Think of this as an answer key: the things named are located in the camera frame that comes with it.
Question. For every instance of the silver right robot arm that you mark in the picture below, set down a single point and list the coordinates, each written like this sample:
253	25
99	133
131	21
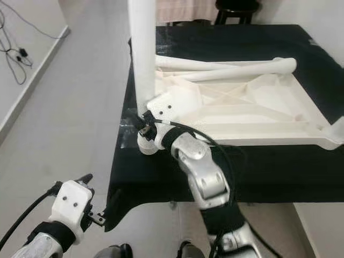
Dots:
201	172

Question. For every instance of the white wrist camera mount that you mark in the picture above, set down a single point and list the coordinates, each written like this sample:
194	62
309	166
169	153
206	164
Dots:
71	207
166	102

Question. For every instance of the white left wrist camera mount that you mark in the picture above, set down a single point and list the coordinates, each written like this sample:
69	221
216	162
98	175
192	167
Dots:
71	207

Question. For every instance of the black tablecloth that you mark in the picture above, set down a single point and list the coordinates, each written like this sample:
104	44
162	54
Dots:
150	177

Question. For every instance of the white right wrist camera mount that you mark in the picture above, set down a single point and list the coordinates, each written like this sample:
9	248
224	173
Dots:
166	102

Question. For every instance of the pink cloth covered table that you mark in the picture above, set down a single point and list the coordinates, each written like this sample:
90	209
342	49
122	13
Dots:
185	11

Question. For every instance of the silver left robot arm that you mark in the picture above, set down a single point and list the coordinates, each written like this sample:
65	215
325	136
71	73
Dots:
51	236

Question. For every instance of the white plastic children table top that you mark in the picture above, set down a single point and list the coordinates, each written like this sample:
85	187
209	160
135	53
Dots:
247	107

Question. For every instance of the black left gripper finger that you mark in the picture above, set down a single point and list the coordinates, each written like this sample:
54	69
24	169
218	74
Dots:
86	179

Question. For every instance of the black stool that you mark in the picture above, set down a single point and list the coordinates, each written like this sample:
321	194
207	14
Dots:
236	6

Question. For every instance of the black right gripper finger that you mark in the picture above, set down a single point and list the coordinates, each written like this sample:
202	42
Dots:
139	120

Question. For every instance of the clear tape strip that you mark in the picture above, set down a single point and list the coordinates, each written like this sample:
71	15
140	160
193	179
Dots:
128	137

